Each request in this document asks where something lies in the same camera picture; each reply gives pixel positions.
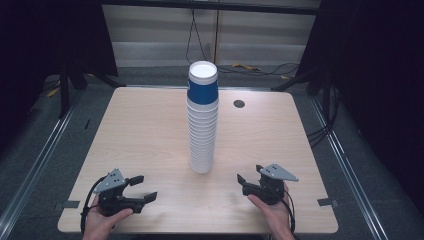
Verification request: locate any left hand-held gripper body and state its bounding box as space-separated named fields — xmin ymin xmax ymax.
xmin=93 ymin=168 xmax=137 ymax=217

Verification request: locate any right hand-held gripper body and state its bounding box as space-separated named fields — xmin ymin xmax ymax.
xmin=242 ymin=163 xmax=300 ymax=206

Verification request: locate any stack of white paper cups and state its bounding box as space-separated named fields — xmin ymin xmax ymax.
xmin=186 ymin=104 xmax=220 ymax=174

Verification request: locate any person's right hand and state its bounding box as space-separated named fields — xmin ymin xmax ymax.
xmin=247 ymin=183 xmax=296 ymax=240

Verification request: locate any person's left hand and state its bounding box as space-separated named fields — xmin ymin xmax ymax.
xmin=82 ymin=196 xmax=134 ymax=240

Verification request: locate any black metal stand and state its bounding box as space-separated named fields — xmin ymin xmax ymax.
xmin=271 ymin=66 xmax=334 ymax=116
xmin=59 ymin=63 xmax=126 ymax=119

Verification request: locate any black curtain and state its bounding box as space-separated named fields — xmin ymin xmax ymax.
xmin=296 ymin=0 xmax=424 ymax=214
xmin=0 ymin=0 xmax=118 ymax=154

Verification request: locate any black overhead bar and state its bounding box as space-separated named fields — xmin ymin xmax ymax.
xmin=99 ymin=0 xmax=321 ymax=16

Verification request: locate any right hand-held gripper cable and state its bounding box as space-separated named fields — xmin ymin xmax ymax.
xmin=281 ymin=189 xmax=297 ymax=234

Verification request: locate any hand-held gripper cable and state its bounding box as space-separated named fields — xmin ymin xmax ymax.
xmin=281 ymin=189 xmax=297 ymax=234
xmin=80 ymin=174 xmax=109 ymax=234

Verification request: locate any left hand-held gripper cable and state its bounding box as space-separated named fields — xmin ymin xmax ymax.
xmin=80 ymin=174 xmax=109 ymax=234

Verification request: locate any metal floor rail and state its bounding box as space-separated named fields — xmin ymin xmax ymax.
xmin=309 ymin=96 xmax=389 ymax=240
xmin=0 ymin=89 xmax=84 ymax=231

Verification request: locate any black cable bundle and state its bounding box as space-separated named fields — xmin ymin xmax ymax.
xmin=306 ymin=86 xmax=341 ymax=149

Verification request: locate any black floor cable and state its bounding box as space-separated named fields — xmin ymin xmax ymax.
xmin=216 ymin=62 xmax=301 ymax=77

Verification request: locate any black hanging cable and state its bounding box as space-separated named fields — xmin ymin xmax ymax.
xmin=185 ymin=8 xmax=216 ymax=66

